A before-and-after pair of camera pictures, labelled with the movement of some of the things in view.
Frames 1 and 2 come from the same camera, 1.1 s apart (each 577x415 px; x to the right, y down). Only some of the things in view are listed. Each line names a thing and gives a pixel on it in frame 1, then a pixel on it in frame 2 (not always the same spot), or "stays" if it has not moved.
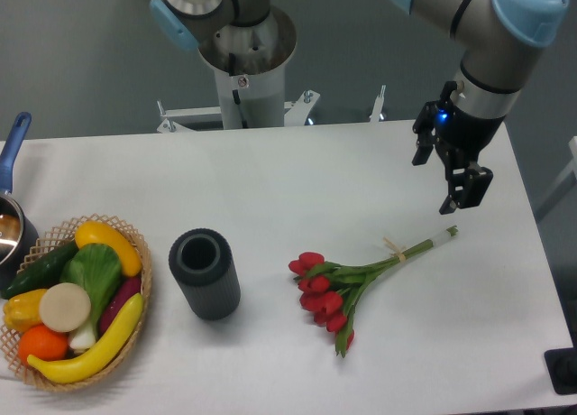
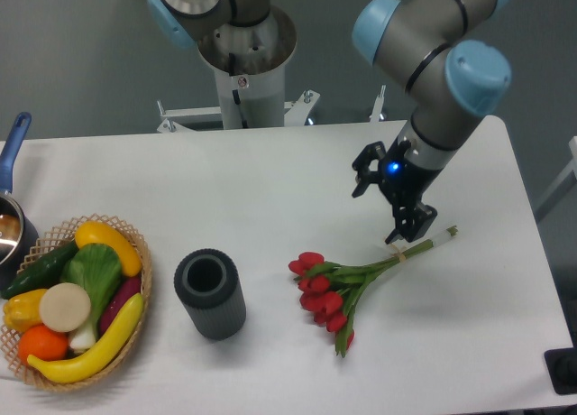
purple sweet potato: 127,289 stays
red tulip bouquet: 329,291 stays
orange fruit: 43,344 stays
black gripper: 466,135 to 405,184
